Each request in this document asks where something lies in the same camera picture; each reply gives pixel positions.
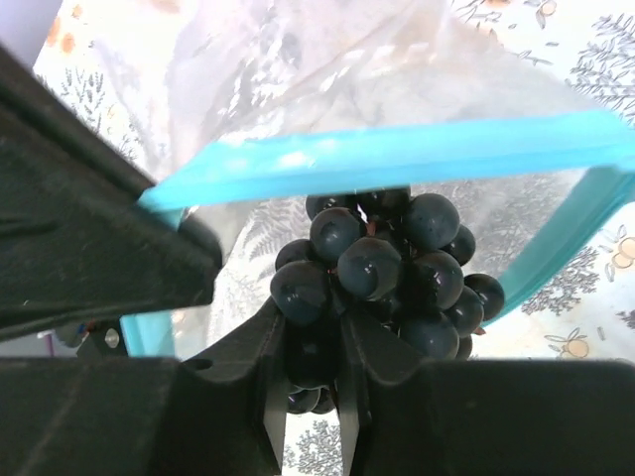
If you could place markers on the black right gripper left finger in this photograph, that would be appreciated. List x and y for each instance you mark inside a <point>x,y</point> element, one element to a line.
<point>222,412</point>

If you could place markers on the dark toy grape bunch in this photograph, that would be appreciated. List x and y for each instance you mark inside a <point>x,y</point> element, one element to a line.
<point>396,257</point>

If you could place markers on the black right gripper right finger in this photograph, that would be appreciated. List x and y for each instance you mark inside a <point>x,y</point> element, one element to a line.
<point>401,414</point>

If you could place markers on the clear zip top bag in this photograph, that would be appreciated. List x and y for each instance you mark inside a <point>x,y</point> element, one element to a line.
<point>250,169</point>

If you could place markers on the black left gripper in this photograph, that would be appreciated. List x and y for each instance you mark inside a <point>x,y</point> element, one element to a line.
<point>75,243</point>

